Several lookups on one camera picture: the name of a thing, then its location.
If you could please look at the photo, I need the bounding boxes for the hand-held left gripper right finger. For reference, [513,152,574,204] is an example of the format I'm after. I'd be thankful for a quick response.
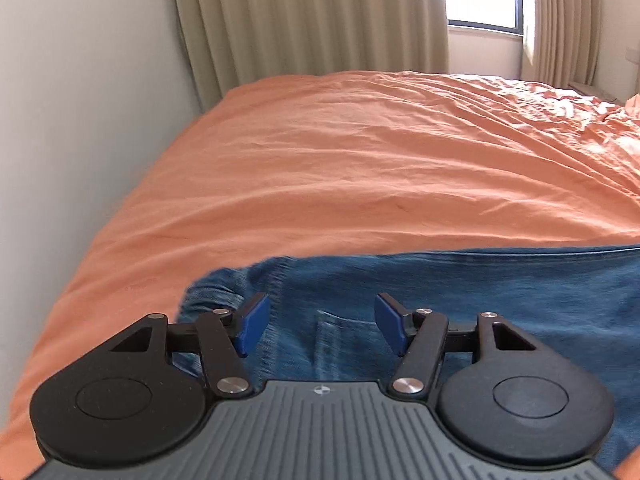
[374,292,540,399]

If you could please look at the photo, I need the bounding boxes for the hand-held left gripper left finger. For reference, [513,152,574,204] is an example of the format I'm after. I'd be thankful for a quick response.
[109,292,271,397]

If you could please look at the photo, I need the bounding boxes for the blue denim pants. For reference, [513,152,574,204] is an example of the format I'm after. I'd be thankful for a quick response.
[175,245,640,480]

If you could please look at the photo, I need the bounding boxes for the orange bed sheet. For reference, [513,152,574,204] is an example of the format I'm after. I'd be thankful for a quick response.
[0,70,640,480]

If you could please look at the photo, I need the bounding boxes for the beige low ledge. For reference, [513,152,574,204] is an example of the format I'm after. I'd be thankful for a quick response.
[567,80,627,107]

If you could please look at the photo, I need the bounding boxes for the beige pleated curtain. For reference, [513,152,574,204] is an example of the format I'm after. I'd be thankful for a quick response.
[520,0,607,86]
[165,0,451,111]

